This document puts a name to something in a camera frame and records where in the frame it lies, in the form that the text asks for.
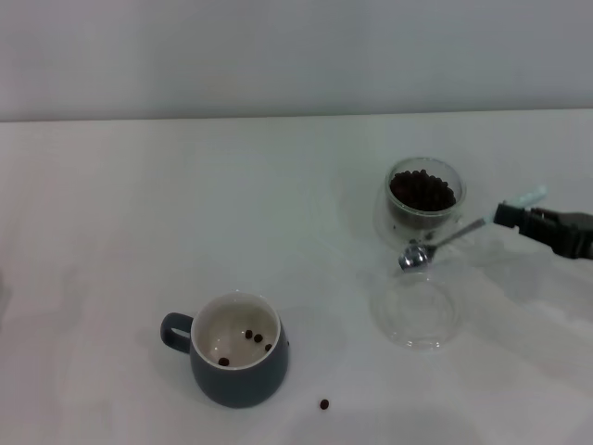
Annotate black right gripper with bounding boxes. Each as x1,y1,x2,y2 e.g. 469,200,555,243
492,201,593,261

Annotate steel spoon light-blue handle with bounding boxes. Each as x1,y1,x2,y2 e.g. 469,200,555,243
398,184,550,274

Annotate dark blue ceramic mug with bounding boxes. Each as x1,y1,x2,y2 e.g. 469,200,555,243
159,290,290,410

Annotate pile of coffee beans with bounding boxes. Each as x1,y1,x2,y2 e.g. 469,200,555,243
388,169,457,213

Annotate clear glass saucer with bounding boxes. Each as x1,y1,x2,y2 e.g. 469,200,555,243
368,271,465,351

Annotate double-wall glass cup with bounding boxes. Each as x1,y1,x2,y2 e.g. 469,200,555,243
373,157,478,254

